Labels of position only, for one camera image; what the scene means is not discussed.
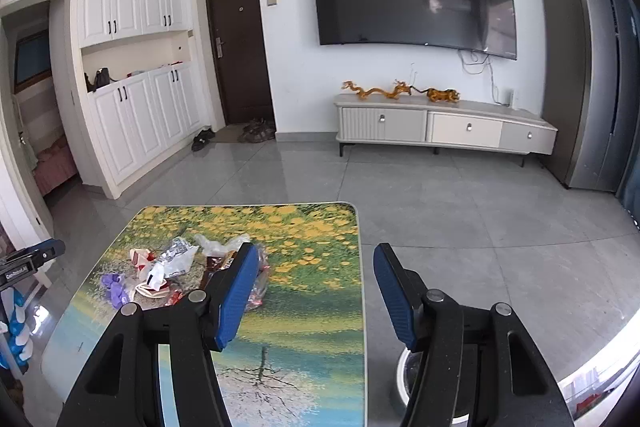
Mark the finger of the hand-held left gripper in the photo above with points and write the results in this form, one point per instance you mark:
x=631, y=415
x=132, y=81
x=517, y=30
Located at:
x=45, y=253

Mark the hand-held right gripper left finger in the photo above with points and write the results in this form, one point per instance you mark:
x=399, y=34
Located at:
x=237, y=294

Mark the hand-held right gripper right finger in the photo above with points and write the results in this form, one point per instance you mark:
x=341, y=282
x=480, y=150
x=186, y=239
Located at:
x=395, y=297

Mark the red clear plastic wrapper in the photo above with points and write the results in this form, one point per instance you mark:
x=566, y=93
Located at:
x=259, y=287

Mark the white round bin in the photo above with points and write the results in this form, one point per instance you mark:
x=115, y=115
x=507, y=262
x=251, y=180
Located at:
x=411, y=374

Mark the brown wrapper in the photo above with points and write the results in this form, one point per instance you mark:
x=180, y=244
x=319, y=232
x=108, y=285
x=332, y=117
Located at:
x=214, y=268

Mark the clear plastic bag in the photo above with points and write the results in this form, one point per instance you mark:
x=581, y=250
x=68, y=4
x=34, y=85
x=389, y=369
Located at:
x=217, y=244

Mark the blue white plastic object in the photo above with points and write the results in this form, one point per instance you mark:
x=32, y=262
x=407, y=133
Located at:
x=17, y=332

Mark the small red wrapper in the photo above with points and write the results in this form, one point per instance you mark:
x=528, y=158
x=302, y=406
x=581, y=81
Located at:
x=175, y=296

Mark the silver foil wrapper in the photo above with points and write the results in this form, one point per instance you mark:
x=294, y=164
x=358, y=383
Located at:
x=176, y=257

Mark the flower print table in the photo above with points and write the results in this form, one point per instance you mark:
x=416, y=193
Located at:
x=310, y=267

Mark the purple crumpled wrapper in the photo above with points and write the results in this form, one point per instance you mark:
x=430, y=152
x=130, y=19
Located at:
x=116, y=289

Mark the white red crumpled wrapper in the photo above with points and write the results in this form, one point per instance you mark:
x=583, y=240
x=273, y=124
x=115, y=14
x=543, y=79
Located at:
x=156, y=276

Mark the pink bed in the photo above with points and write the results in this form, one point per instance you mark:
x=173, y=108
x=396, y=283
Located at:
x=55, y=167

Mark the white cabinet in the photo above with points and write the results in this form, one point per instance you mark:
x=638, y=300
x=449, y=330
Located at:
x=125, y=127

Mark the black shoes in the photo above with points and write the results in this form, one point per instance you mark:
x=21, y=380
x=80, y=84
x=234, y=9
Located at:
x=202, y=139

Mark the brown shoes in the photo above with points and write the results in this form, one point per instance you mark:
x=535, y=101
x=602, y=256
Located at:
x=256, y=131

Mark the white television stand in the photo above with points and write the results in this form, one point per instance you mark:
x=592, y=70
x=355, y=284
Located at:
x=450, y=127

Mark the black handbag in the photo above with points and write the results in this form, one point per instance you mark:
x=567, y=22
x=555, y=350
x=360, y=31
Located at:
x=101, y=79

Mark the orange tiger figurine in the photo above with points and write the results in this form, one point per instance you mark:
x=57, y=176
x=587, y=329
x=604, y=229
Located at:
x=442, y=96

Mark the orange dragon figurine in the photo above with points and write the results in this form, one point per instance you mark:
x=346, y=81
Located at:
x=398, y=90
x=362, y=91

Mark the white power adapter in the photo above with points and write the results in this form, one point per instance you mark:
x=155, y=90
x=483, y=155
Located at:
x=510, y=98

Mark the dark brown door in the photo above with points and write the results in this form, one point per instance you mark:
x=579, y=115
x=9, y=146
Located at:
x=240, y=47

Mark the grey refrigerator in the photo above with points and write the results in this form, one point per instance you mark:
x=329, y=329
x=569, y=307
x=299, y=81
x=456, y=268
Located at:
x=575, y=82

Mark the blue curtain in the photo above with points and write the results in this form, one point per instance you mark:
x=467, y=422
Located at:
x=631, y=107

